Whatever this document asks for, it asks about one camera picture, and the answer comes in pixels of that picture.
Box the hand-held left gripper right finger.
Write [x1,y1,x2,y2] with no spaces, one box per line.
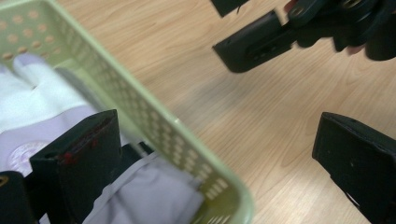
[312,111,396,224]

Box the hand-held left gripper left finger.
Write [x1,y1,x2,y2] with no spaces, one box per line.
[29,109,122,224]

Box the lavender glove with grey palm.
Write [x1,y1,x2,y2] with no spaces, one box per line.
[38,141,205,224]

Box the light green plastic basket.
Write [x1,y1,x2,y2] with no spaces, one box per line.
[0,0,255,224]

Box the lavender glove with white patch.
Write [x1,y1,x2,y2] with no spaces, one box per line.
[0,53,132,176]

